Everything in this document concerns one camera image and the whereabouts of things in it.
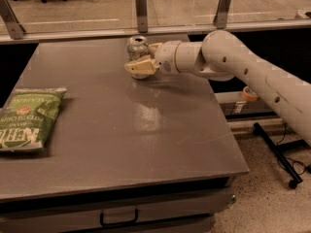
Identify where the black cable on floor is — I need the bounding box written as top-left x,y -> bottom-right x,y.
275,123 -> 311,177

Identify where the grey metal bracket middle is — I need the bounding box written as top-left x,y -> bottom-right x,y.
135,0 -> 148,33

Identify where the green potato chips bag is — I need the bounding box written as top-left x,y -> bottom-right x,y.
0,87 -> 67,152

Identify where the grey metal bracket right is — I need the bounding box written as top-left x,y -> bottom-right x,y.
214,0 -> 231,29

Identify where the black metal stand base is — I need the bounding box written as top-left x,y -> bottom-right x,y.
253,122 -> 311,189

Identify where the grey table drawer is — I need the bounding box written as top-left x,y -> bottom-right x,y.
0,187 -> 234,233

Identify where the grey metal bracket left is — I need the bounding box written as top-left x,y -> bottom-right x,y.
0,0 -> 25,40

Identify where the grey metal bracket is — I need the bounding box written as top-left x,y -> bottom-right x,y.
135,0 -> 148,33
214,0 -> 231,29
0,0 -> 25,40

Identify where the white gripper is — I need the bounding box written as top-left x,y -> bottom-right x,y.
124,41 -> 181,75

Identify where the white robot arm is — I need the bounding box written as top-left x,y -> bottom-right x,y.
124,30 -> 311,145

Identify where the black drawer handle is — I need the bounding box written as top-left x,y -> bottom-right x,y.
99,209 -> 139,228

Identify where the silver green 7up can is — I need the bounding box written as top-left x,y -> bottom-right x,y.
126,36 -> 149,80

